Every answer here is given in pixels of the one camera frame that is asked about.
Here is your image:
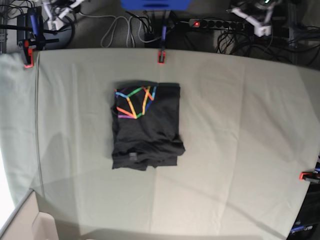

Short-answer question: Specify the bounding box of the black power strip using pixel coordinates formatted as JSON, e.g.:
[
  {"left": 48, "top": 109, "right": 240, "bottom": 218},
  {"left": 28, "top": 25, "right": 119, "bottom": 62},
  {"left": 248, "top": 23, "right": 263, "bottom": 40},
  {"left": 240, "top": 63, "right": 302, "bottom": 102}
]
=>
[{"left": 188, "top": 18, "right": 253, "bottom": 31}]

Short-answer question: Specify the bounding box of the red black clamp left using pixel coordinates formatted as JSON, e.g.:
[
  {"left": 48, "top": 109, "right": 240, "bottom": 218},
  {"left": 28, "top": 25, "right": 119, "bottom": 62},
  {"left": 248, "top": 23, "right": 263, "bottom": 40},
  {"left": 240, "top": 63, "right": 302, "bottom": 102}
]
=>
[{"left": 16, "top": 6, "right": 46, "bottom": 68}]

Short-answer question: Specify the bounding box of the round dark stand base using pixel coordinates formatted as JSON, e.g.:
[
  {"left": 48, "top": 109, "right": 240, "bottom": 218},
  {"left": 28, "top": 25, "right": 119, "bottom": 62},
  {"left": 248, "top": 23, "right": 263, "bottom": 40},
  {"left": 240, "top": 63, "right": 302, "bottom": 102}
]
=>
[{"left": 43, "top": 16, "right": 75, "bottom": 50}]

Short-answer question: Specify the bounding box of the red black clamp right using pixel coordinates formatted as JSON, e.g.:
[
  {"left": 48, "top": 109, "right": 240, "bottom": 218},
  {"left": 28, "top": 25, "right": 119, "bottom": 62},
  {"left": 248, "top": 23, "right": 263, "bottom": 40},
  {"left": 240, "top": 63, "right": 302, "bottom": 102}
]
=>
[{"left": 299, "top": 156, "right": 320, "bottom": 184}]

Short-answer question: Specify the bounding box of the beige plastic bin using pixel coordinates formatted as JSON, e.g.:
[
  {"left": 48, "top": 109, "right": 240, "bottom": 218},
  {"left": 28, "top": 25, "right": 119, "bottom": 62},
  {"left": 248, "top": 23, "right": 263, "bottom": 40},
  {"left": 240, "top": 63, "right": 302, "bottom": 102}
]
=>
[{"left": 0, "top": 189, "right": 59, "bottom": 240}]

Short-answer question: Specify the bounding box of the grey looped cable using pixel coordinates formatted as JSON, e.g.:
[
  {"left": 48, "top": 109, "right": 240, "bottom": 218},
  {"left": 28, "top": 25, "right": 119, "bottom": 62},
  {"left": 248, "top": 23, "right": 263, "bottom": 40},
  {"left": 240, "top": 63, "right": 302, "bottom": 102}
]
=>
[{"left": 74, "top": 9, "right": 151, "bottom": 48}]

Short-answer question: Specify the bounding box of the blue plastic box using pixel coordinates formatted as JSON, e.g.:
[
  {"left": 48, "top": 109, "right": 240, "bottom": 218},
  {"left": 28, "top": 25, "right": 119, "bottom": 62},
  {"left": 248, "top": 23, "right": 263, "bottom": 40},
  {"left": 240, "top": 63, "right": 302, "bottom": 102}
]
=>
[{"left": 120, "top": 0, "right": 191, "bottom": 11}]

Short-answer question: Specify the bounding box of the light green table cloth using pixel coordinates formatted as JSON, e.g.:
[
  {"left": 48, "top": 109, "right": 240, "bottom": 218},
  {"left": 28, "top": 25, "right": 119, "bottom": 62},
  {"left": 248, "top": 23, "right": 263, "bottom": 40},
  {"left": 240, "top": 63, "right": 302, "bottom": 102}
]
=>
[{"left": 0, "top": 48, "right": 320, "bottom": 240}]

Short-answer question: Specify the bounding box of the red black clamp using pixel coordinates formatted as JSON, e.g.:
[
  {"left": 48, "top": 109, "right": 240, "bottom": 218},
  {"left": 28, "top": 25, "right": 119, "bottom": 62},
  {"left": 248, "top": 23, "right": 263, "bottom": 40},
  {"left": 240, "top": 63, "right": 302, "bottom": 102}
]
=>
[
  {"left": 16, "top": 6, "right": 46, "bottom": 68},
  {"left": 299, "top": 156, "right": 320, "bottom": 184},
  {"left": 157, "top": 25, "right": 167, "bottom": 64}
]

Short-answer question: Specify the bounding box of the dark grey t-shirt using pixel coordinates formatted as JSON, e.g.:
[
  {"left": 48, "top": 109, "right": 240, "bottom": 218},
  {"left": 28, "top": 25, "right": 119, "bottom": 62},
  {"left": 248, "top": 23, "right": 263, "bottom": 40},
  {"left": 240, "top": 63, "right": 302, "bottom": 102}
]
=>
[{"left": 111, "top": 80, "right": 185, "bottom": 171}]

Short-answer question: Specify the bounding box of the red black clamp middle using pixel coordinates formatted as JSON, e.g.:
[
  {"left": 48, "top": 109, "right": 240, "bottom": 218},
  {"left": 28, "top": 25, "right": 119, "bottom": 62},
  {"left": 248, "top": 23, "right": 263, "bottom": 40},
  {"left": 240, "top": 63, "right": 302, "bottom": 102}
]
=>
[{"left": 157, "top": 25, "right": 167, "bottom": 64}]

